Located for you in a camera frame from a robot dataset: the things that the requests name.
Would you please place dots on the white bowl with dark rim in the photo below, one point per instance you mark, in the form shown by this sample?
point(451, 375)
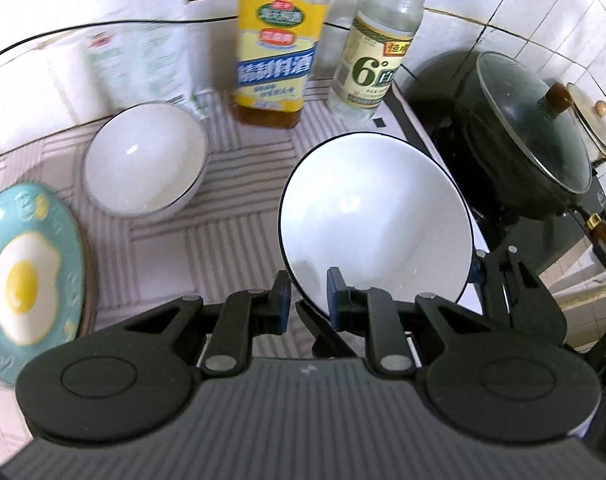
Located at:
point(143, 160)
point(373, 210)

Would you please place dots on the glass wok lid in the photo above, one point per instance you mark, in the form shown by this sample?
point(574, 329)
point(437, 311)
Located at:
point(528, 110)

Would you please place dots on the clear vinegar bottle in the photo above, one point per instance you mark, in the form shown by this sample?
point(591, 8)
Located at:
point(373, 60)

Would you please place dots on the pot lid with wooden knob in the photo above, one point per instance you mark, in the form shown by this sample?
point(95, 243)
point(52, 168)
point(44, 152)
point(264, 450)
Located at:
point(589, 120)

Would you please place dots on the striped tablecloth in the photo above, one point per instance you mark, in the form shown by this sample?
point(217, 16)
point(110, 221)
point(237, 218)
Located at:
point(208, 240)

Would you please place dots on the black wok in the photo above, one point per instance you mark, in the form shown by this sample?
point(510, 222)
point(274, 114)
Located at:
point(453, 110)

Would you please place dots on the blue fried egg print plate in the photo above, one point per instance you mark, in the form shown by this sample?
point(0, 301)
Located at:
point(23, 285)

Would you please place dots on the white seasoning packet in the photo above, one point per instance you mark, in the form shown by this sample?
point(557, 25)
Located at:
point(143, 60)

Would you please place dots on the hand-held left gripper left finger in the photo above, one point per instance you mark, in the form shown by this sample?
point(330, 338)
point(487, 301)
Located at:
point(282, 305)

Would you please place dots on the yellow label cooking wine bottle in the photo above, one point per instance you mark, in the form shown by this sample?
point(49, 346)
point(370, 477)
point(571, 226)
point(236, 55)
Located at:
point(273, 60)

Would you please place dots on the black gas stove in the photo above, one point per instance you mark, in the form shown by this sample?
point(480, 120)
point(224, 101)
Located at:
point(528, 235)

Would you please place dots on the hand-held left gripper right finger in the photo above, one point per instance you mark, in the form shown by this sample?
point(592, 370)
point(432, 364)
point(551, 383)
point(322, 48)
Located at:
point(335, 300)

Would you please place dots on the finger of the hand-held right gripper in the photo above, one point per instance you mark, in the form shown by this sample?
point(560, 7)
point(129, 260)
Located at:
point(500, 280)

